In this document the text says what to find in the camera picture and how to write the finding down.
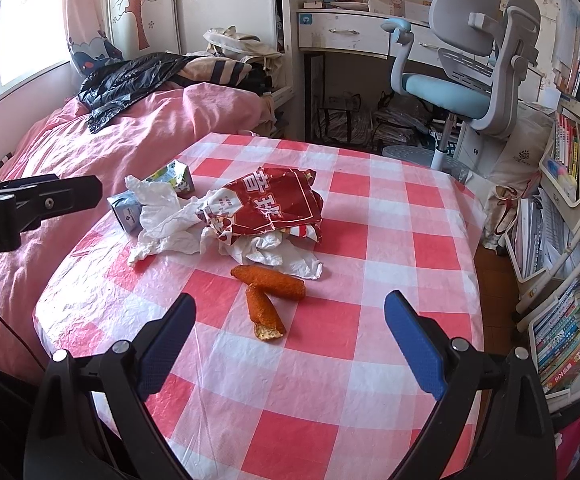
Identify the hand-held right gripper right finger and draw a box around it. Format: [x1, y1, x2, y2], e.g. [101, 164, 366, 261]
[383, 289, 559, 480]

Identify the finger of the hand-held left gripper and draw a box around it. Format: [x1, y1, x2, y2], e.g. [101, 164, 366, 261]
[0, 173, 104, 234]

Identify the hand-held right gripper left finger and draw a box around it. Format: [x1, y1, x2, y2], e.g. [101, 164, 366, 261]
[22, 292, 197, 480]

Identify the orange sausage with torn end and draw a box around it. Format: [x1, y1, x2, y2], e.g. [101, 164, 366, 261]
[245, 285, 287, 343]

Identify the white tissue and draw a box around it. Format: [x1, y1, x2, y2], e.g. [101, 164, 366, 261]
[220, 232, 324, 281]
[126, 175, 215, 268]

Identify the blue green drink carton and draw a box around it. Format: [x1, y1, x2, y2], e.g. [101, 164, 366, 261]
[107, 159, 194, 237]

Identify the long orange bread stick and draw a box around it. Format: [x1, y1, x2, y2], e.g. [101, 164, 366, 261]
[230, 265, 306, 302]

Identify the red snack bag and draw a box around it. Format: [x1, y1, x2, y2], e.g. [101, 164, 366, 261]
[197, 166, 325, 246]

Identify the pink blanket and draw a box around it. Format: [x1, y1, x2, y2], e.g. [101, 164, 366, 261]
[0, 82, 275, 383]

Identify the red white checkered tablecloth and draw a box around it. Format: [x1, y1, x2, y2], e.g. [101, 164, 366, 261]
[32, 132, 488, 480]

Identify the large white shelf cart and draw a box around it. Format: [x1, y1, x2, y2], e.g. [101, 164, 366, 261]
[524, 230, 580, 406]

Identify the black puffer jacket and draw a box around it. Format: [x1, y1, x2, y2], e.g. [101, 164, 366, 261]
[77, 52, 205, 135]

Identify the stack of colourful books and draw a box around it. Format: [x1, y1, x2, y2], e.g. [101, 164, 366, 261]
[532, 285, 580, 395]

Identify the window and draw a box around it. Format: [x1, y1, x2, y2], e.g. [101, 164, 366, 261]
[0, 0, 70, 116]

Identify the stack of spiral notebooks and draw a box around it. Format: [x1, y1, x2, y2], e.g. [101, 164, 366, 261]
[512, 187, 580, 281]

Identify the pink cartoon print curtain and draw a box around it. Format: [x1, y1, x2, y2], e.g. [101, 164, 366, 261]
[64, 0, 123, 76]

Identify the navy beige striped cloth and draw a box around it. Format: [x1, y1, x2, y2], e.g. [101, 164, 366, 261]
[177, 55, 253, 88]

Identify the bundle of newspapers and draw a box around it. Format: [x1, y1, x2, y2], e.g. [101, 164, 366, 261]
[374, 92, 438, 148]

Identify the white tote bag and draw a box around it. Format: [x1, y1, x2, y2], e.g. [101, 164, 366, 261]
[490, 105, 555, 183]

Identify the white wardrobe with tree decal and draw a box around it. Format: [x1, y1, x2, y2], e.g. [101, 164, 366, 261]
[104, 0, 283, 61]

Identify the beige canvas bag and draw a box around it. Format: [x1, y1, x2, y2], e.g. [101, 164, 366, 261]
[204, 26, 285, 78]

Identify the clear bag with black trim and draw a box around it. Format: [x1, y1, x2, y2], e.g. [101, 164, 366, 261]
[317, 94, 371, 143]

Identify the row of red white books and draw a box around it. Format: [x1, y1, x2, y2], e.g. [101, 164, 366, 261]
[554, 112, 580, 196]

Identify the grey blue desk chair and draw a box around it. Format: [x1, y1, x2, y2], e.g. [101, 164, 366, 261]
[381, 0, 543, 173]

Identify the white desk with drawers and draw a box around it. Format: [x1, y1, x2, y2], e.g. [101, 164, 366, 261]
[296, 2, 546, 143]

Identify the black cable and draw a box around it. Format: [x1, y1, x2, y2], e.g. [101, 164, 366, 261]
[0, 307, 48, 363]

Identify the white bag with red straps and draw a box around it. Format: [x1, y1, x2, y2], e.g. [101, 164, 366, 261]
[482, 185, 521, 251]

